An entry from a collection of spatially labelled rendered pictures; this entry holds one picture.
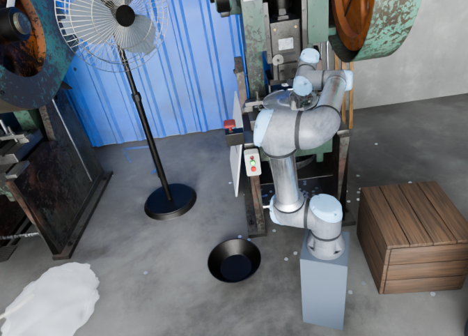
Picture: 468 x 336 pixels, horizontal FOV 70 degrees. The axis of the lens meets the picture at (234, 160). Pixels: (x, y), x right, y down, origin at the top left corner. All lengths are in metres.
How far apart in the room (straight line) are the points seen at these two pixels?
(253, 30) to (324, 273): 1.11
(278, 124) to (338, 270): 0.67
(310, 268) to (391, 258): 0.42
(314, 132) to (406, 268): 0.97
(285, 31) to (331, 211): 0.90
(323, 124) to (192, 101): 2.26
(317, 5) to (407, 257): 1.19
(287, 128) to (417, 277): 1.11
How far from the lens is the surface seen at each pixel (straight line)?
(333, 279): 1.46
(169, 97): 3.15
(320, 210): 1.26
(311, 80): 1.34
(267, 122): 0.99
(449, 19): 3.51
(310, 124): 0.97
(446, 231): 1.75
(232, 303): 1.85
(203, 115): 3.16
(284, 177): 1.13
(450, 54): 3.63
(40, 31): 2.34
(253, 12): 1.65
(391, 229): 1.69
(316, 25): 1.71
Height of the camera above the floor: 1.54
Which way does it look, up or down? 34 degrees down
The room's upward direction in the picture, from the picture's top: 10 degrees counter-clockwise
